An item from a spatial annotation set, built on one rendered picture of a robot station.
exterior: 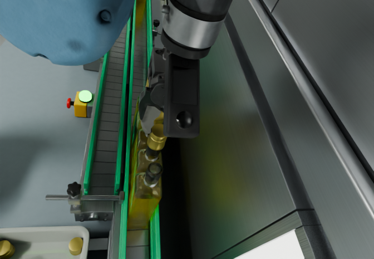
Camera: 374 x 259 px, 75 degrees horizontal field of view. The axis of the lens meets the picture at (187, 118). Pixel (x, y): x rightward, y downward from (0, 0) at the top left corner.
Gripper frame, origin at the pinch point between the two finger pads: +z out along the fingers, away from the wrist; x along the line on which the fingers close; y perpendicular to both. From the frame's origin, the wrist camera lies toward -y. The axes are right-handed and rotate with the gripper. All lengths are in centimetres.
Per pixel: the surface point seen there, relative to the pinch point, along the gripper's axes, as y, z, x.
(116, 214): -5.1, 29.7, 5.5
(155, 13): 104, 30, -10
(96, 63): 63, 38, 17
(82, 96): 38, 32, 19
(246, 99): -1.6, -12.8, -11.8
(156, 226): -11.1, 21.1, -3.1
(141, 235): -10.8, 29.6, -0.9
